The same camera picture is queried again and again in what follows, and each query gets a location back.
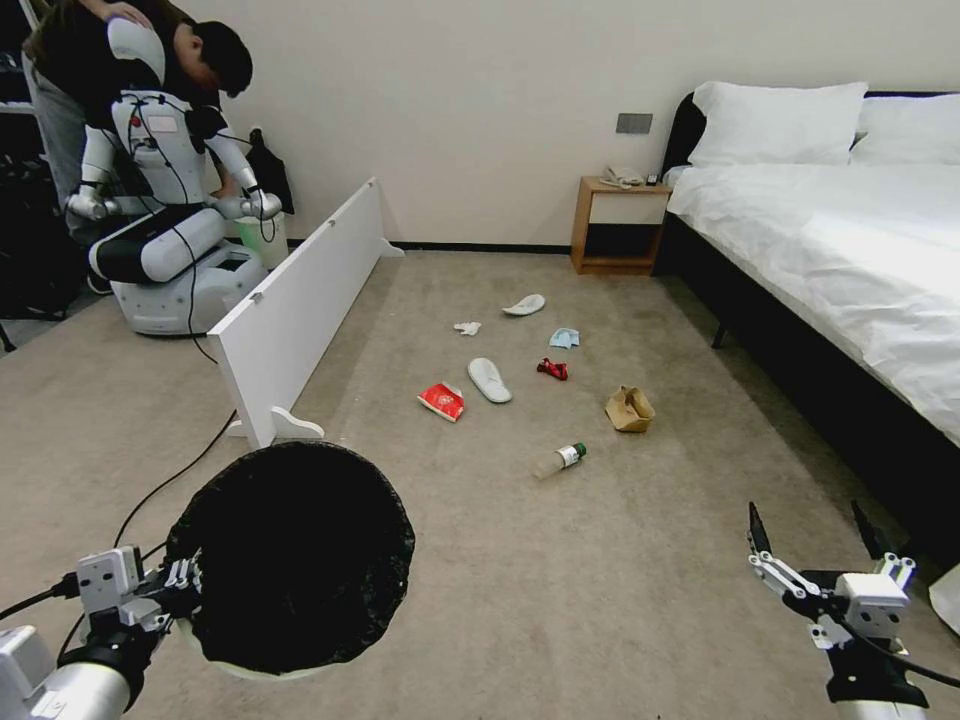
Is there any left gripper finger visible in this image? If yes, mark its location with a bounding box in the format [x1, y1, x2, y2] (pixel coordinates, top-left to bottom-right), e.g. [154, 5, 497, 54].
[160, 549, 206, 596]
[122, 598, 174, 634]

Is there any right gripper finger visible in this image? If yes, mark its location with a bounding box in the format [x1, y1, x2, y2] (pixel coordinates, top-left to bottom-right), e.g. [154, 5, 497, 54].
[850, 500, 919, 595]
[745, 500, 809, 603]

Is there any trash bin with black bag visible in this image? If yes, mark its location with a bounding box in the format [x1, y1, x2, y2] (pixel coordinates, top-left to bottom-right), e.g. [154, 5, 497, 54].
[165, 440, 418, 682]

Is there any pale green trash bin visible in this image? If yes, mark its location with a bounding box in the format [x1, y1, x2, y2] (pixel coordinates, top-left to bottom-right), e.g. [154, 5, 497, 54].
[235, 212, 291, 272]

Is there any white paper sheet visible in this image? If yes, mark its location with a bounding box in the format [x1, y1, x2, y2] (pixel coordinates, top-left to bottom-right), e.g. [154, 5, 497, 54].
[927, 560, 960, 621]

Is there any crumpled brown paper bag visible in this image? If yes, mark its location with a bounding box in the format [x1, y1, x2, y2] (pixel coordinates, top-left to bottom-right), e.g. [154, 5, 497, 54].
[604, 384, 657, 436]

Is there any bottle with green cap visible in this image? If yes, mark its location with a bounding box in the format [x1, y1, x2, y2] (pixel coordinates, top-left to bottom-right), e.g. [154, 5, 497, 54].
[533, 442, 589, 481]

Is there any white partition board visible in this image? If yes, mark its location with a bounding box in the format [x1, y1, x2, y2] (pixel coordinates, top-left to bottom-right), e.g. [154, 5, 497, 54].
[205, 176, 407, 450]

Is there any red paper carton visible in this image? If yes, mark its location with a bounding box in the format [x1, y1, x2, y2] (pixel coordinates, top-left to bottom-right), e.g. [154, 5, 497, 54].
[416, 381, 467, 424]

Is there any white duvet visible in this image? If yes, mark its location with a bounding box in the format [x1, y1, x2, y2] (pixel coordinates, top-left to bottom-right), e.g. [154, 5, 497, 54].
[662, 161, 960, 448]

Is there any wooden nightstand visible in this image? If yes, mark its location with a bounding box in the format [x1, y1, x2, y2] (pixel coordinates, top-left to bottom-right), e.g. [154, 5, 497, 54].
[569, 175, 675, 277]

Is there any white humanoid wheeled robot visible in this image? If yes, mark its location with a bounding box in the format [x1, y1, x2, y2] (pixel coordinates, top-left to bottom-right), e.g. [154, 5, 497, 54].
[62, 14, 295, 337]

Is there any black hanging bag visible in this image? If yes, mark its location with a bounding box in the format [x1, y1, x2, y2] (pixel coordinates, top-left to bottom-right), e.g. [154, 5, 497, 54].
[246, 128, 296, 217]

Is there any white pillow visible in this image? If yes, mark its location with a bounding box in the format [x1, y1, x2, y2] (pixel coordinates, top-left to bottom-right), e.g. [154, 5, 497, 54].
[848, 92, 960, 169]
[685, 80, 871, 169]

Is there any person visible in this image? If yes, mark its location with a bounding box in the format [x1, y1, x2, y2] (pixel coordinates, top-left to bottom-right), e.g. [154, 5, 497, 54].
[153, 20, 253, 148]
[20, 0, 175, 295]

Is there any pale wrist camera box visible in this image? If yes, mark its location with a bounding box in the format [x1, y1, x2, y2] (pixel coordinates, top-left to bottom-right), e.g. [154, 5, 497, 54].
[834, 572, 910, 640]
[77, 545, 145, 615]

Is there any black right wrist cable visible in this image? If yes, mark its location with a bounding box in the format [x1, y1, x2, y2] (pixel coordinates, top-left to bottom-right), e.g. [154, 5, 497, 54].
[839, 613, 960, 685]

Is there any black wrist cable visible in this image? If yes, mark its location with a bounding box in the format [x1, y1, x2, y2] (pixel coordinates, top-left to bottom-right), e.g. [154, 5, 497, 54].
[0, 572, 84, 621]
[839, 613, 960, 685]

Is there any black floor cable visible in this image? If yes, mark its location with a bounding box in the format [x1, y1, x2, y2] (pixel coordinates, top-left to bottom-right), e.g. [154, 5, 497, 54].
[112, 191, 235, 560]

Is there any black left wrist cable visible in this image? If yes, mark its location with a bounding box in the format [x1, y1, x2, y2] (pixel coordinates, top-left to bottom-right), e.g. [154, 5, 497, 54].
[0, 572, 84, 621]

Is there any black bed frame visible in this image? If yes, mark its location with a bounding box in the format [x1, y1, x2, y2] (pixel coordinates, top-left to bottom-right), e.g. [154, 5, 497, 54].
[656, 89, 960, 595]

